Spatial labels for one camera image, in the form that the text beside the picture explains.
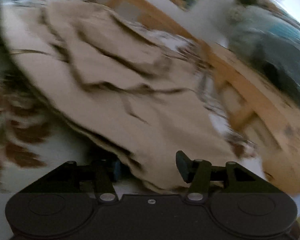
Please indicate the plastic bag of clothes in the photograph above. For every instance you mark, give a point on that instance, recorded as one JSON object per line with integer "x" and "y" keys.
{"x": 267, "y": 38}

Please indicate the wooden bed frame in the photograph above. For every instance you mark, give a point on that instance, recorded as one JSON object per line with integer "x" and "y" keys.
{"x": 253, "y": 105}

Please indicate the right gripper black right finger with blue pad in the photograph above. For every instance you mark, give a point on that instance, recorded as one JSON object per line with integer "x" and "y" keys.
{"x": 208, "y": 182}

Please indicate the floral patterned bedspread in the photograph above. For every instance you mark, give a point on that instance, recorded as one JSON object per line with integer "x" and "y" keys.
{"x": 34, "y": 140}

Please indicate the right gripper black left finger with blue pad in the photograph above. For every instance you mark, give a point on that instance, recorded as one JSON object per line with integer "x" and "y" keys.
{"x": 85, "y": 182}

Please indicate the beige large garment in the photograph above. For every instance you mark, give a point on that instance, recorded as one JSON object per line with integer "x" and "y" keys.
{"x": 132, "y": 94}

